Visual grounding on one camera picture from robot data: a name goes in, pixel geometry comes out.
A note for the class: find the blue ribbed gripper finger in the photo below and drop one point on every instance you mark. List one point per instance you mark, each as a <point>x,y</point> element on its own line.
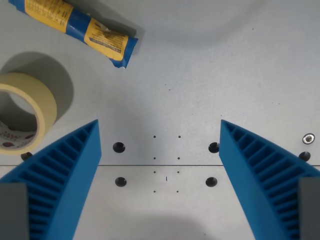
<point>252,170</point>
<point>67,175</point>

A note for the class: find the blue bag with yellow labels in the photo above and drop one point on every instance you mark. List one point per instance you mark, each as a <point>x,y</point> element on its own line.
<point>100,35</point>

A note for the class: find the silver screw head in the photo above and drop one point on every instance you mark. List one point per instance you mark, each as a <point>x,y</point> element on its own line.
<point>308,138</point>

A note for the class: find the beige masking tape roll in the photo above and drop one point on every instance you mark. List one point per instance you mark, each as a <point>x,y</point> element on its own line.
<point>42,100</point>

